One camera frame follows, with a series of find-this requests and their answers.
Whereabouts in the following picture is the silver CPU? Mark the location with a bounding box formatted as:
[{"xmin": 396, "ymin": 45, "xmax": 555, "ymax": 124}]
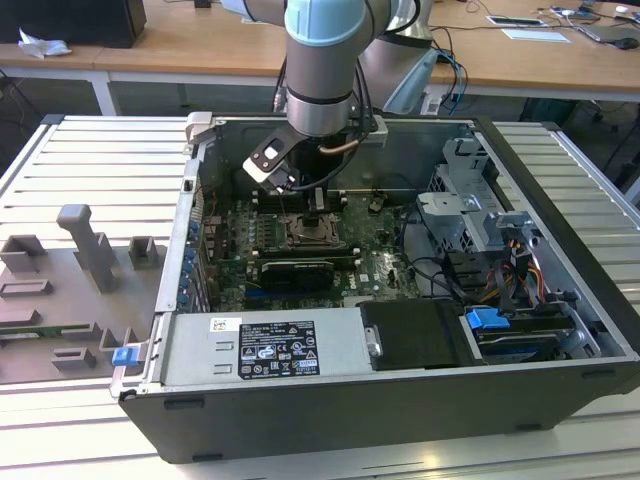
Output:
[{"xmin": 294, "ymin": 219, "xmax": 332, "ymax": 245}]

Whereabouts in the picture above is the metal socket cover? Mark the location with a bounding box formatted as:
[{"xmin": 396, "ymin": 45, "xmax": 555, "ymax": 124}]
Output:
[{"xmin": 284, "ymin": 212, "xmax": 346, "ymax": 249}]

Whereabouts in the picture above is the RAM slot with black clips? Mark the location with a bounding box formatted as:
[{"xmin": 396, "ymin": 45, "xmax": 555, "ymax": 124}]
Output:
[
  {"xmin": 253, "ymin": 201, "xmax": 348, "ymax": 211},
  {"xmin": 253, "ymin": 192, "xmax": 348, "ymax": 201}
]

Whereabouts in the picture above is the CPU socket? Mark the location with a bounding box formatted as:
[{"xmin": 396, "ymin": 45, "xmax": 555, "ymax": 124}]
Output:
[{"xmin": 282, "ymin": 210, "xmax": 347, "ymax": 250}]

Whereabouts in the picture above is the curved brass tube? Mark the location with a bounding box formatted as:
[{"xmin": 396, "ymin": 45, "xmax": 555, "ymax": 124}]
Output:
[{"xmin": 318, "ymin": 137, "xmax": 361, "ymax": 157}]

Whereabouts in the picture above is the grey case latch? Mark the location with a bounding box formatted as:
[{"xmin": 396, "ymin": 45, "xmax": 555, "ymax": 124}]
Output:
[{"xmin": 184, "ymin": 112, "xmax": 216, "ymax": 146}]

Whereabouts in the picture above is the black graphics card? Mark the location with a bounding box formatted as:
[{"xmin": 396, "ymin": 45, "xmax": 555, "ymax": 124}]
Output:
[{"xmin": 259, "ymin": 258, "xmax": 335, "ymax": 294}]

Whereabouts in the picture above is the pale blue teach pendant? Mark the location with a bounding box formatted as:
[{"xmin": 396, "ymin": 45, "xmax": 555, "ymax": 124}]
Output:
[{"xmin": 382, "ymin": 48, "xmax": 440, "ymax": 114}]

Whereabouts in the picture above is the green motherboard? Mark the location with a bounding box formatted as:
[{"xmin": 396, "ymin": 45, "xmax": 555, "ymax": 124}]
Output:
[{"xmin": 202, "ymin": 192, "xmax": 419, "ymax": 312}]

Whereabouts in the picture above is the wooden desk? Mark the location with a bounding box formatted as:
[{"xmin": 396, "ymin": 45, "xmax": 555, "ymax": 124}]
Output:
[{"xmin": 0, "ymin": 0, "xmax": 640, "ymax": 104}]

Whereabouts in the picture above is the metal drive cage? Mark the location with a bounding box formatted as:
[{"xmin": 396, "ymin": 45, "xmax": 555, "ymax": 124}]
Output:
[{"xmin": 414, "ymin": 135, "xmax": 546, "ymax": 256}]

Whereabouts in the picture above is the black plastic shroud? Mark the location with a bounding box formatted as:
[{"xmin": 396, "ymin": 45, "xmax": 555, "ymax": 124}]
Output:
[{"xmin": 358, "ymin": 298, "xmax": 475, "ymax": 374}]

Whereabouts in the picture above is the silver power supply unit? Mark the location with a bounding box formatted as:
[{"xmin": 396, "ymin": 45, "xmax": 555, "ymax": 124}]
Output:
[{"xmin": 158, "ymin": 305, "xmax": 384, "ymax": 390}]

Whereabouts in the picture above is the hard disk in blue carrier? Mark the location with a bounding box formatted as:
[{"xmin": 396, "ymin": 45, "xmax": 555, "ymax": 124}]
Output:
[{"xmin": 460, "ymin": 305, "xmax": 576, "ymax": 369}]

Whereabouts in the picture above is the white paper sheet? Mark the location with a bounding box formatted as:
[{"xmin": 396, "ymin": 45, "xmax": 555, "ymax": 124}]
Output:
[{"xmin": 501, "ymin": 28, "xmax": 571, "ymax": 44}]

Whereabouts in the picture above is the black PC case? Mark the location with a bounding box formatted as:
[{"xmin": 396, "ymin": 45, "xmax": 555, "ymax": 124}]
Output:
[{"xmin": 112, "ymin": 112, "xmax": 640, "ymax": 464}]

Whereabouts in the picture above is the blue case latch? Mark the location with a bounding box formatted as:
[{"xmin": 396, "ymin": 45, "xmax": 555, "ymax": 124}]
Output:
[{"xmin": 112, "ymin": 346, "xmax": 139, "ymax": 369}]

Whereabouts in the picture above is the black computer tower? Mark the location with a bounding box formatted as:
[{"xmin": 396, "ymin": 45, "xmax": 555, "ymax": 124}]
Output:
[{"xmin": 0, "ymin": 0, "xmax": 148, "ymax": 50}]

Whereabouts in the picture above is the grey parts rack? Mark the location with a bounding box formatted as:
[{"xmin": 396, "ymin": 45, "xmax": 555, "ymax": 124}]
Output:
[{"xmin": 0, "ymin": 203, "xmax": 169, "ymax": 386}]

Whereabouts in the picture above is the crumpled white paper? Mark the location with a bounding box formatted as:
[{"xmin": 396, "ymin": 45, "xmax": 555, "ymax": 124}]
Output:
[{"xmin": 17, "ymin": 27, "xmax": 71, "ymax": 60}]

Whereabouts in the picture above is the green RAM stick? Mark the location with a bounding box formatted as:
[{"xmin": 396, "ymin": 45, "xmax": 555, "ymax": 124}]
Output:
[{"xmin": 0, "ymin": 323, "xmax": 96, "ymax": 339}]

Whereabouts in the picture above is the grey laptop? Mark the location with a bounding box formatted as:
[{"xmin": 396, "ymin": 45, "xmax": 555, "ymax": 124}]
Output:
[{"xmin": 574, "ymin": 22, "xmax": 640, "ymax": 44}]

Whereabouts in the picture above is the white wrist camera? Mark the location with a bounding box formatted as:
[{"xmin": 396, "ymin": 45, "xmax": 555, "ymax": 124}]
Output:
[{"xmin": 242, "ymin": 124, "xmax": 304, "ymax": 196}]

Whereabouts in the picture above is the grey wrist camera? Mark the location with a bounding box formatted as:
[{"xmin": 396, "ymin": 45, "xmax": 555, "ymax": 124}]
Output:
[{"xmin": 357, "ymin": 114, "xmax": 390, "ymax": 144}]

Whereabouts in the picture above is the blue cable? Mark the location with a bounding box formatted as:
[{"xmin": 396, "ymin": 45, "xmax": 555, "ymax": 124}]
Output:
[{"xmin": 439, "ymin": 47, "xmax": 469, "ymax": 104}]

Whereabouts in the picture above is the black wire bundle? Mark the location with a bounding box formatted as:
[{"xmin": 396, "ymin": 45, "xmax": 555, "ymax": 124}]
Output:
[{"xmin": 399, "ymin": 202, "xmax": 501, "ymax": 306}]

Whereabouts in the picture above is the red yellow wire bundle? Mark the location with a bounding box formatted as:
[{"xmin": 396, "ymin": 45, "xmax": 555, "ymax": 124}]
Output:
[{"xmin": 502, "ymin": 238, "xmax": 549, "ymax": 306}]

